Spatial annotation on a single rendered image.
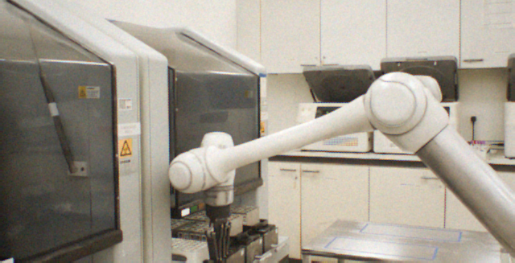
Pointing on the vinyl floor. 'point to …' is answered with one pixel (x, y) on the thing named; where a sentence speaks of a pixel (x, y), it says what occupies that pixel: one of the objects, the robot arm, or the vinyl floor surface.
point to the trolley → (402, 244)
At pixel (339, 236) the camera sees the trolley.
